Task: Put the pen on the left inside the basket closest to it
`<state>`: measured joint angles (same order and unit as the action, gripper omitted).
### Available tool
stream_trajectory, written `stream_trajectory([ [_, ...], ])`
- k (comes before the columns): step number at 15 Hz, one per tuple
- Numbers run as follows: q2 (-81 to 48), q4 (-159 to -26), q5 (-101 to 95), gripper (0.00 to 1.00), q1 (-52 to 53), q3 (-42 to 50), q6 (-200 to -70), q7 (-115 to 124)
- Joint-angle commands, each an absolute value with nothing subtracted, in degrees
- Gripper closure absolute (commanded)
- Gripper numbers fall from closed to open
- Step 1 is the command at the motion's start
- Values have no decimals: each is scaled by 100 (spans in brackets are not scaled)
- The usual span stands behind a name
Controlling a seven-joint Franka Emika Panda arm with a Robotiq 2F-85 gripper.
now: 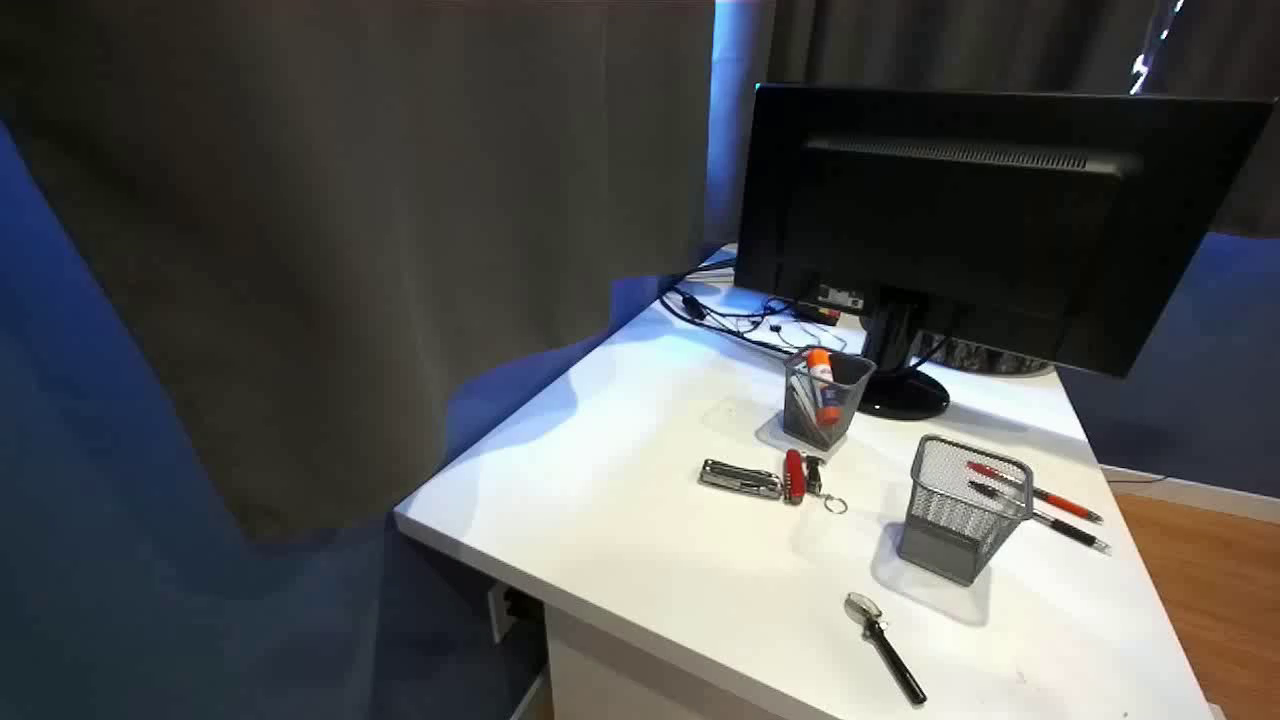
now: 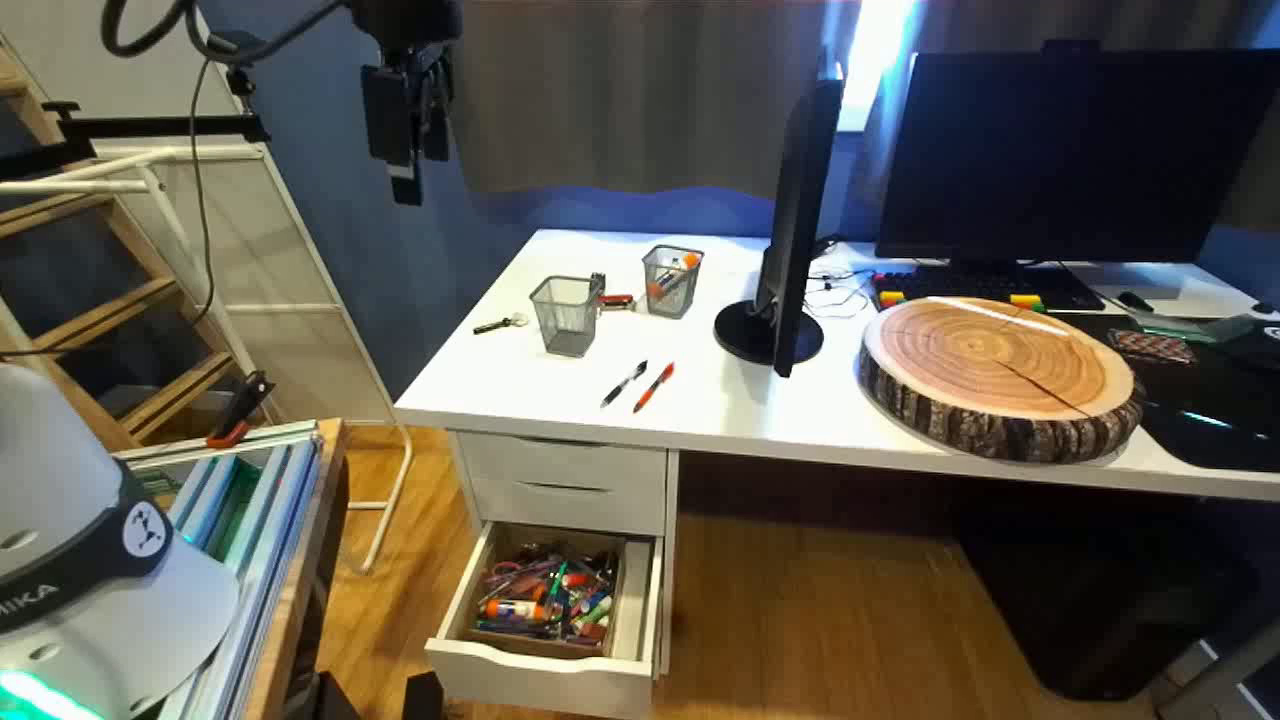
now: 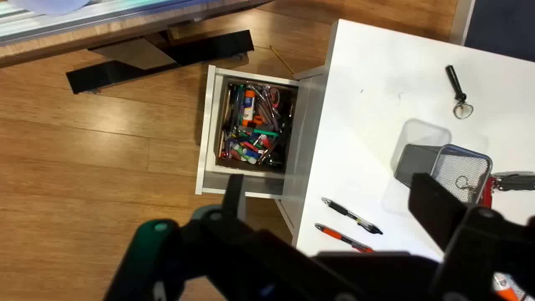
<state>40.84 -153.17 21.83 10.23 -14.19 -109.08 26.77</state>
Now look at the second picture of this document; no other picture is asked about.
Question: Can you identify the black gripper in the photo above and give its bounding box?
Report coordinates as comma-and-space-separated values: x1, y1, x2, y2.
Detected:
359, 45, 453, 203

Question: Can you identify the black pen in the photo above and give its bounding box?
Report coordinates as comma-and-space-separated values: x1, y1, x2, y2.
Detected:
600, 362, 649, 408

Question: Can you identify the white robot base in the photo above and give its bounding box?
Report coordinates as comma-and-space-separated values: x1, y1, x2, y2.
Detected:
0, 363, 242, 720

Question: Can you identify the small pen on desk edge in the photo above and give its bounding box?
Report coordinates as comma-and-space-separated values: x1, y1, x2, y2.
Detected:
474, 315, 528, 338

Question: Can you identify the empty mesh basket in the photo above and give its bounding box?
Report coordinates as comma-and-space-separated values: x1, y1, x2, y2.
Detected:
532, 276, 600, 357

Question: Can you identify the red object behind basket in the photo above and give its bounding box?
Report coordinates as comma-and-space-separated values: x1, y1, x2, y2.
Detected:
600, 293, 635, 312

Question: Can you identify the mesh basket with pens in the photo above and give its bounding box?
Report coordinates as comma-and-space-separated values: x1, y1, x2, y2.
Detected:
646, 244, 699, 320

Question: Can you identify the red pen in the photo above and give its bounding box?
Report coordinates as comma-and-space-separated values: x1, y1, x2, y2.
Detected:
633, 362, 677, 411

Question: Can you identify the white metal rack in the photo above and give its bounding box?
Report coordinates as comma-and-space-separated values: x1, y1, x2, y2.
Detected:
0, 139, 414, 572

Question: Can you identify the wooden ladder shelf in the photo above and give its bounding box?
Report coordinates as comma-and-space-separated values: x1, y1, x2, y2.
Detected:
0, 39, 245, 450

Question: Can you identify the closed white drawer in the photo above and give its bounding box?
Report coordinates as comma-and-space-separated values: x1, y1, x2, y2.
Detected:
455, 432, 668, 536

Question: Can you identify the side-on black monitor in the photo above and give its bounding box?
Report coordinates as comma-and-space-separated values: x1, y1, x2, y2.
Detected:
717, 71, 843, 378

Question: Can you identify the pile of pens in drawer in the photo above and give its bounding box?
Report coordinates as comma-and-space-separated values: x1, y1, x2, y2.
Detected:
474, 543, 621, 656

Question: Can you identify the open white drawer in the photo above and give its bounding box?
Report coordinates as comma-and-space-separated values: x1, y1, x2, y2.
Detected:
425, 525, 663, 720

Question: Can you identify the black keyboard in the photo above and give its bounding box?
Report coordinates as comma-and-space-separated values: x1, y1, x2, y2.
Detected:
872, 270, 1100, 310

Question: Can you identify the round wood slice cushion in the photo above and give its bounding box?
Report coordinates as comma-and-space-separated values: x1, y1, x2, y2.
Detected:
856, 297, 1142, 464

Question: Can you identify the large black monitor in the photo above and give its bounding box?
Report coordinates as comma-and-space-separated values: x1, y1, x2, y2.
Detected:
881, 50, 1280, 266

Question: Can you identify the black mouse mat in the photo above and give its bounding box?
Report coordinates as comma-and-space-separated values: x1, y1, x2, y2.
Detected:
1076, 315, 1280, 474

